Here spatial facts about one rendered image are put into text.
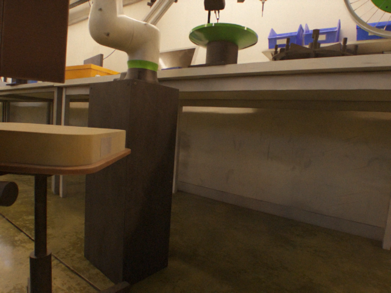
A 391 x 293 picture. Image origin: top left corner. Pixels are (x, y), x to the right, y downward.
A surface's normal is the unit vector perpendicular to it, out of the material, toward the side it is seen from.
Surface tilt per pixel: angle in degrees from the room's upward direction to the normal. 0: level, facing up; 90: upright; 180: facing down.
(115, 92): 90
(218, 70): 90
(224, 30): 156
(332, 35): 100
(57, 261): 0
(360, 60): 90
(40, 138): 90
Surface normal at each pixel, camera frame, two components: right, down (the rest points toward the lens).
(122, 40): 0.51, 0.72
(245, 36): 0.20, 0.95
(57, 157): 0.20, 0.08
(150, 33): 0.72, 0.07
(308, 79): -0.55, 0.02
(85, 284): 0.07, -0.99
